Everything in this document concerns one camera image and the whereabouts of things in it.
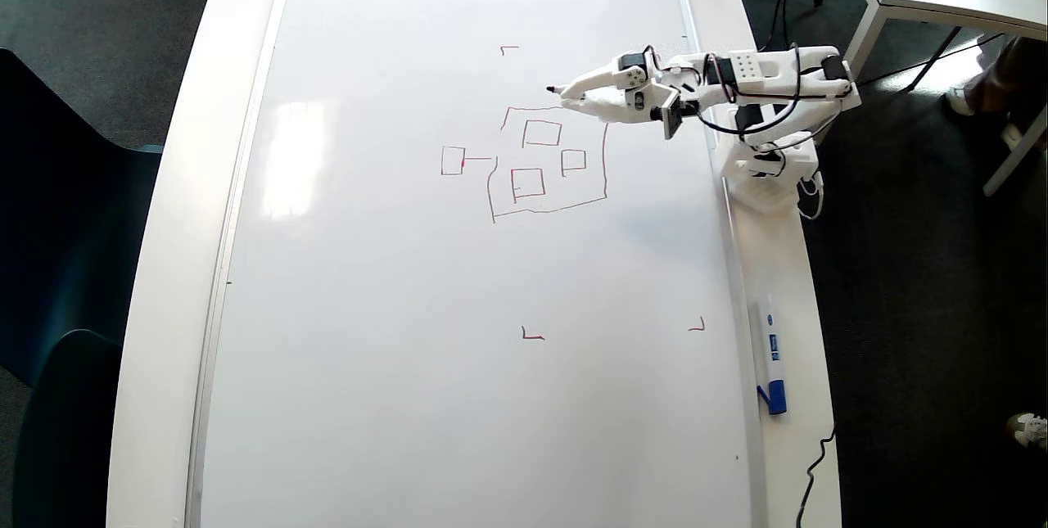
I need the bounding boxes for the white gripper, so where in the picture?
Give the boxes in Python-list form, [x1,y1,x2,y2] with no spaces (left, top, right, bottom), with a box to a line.
[560,52,703,124]

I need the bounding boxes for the dark teal chair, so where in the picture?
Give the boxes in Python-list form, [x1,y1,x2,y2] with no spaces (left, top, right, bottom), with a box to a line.
[0,49,165,388]

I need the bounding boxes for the white whiteboard with aluminium frame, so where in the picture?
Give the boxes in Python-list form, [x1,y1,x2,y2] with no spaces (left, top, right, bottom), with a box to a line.
[184,0,766,528]

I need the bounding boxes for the black camera cable on arm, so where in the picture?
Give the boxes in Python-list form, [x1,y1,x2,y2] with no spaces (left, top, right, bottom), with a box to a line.
[643,43,803,136]

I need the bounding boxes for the blue white marker pen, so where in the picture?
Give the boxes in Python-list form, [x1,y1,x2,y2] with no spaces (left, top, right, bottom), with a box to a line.
[753,292,788,417]

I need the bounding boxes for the thin robot base cable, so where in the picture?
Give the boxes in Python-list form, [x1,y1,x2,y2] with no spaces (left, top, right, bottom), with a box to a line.
[798,172,824,221]

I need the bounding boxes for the white shoe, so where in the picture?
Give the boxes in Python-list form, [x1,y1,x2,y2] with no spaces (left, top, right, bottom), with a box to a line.
[1007,412,1048,449]

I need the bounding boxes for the small square wrist camera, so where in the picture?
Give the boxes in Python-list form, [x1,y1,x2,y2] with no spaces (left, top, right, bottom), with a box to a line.
[660,93,684,141]

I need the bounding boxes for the person leg dark trousers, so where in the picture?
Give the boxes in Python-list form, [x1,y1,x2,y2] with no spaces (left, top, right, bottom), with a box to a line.
[962,35,1048,148]

